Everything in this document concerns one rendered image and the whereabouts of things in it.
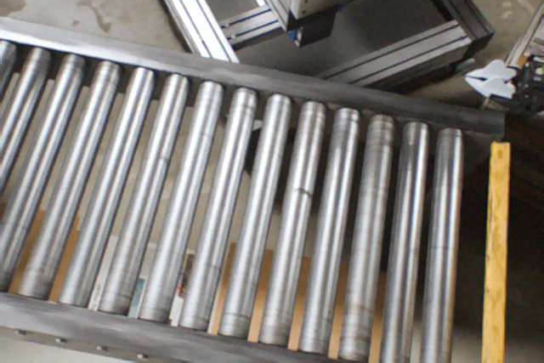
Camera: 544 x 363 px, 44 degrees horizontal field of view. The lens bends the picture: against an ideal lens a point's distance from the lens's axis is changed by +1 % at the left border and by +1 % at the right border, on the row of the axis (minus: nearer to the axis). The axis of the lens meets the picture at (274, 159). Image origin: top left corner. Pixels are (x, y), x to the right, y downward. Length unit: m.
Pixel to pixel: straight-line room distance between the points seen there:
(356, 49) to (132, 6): 0.79
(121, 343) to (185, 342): 0.10
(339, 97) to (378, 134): 0.10
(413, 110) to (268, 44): 0.84
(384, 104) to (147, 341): 0.59
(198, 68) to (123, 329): 0.49
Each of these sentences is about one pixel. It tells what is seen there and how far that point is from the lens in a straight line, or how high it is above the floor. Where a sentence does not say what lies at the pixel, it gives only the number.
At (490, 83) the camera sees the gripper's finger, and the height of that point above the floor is 0.79.
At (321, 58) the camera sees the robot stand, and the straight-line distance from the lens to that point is 2.03.
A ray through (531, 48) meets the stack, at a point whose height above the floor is 0.67.
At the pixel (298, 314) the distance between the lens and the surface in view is 1.93.
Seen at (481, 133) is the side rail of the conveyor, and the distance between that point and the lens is 1.31.
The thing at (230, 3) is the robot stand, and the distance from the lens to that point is 2.12.
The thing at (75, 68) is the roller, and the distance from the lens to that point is 1.31.
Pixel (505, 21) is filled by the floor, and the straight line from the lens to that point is 2.55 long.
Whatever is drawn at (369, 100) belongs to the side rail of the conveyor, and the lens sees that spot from 1.28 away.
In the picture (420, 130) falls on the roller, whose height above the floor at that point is 0.80.
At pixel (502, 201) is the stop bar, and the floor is 0.82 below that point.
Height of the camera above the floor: 1.88
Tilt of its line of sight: 64 degrees down
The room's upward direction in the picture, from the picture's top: 10 degrees clockwise
